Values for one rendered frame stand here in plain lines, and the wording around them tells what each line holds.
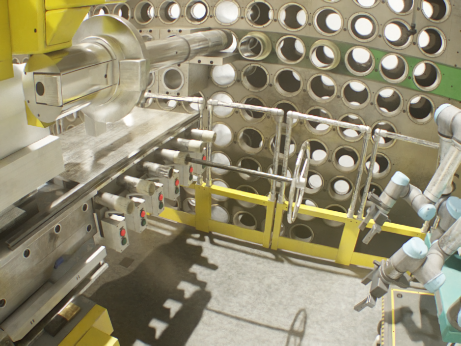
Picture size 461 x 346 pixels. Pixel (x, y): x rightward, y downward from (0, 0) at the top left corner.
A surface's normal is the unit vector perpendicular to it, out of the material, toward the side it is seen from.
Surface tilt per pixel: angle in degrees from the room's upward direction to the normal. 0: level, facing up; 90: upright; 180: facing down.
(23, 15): 90
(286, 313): 0
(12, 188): 90
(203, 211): 90
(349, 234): 90
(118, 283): 0
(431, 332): 0
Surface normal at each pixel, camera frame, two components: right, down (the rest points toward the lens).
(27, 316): 0.06, -0.89
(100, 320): 0.94, 0.20
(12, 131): 0.89, -0.15
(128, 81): -0.33, 0.40
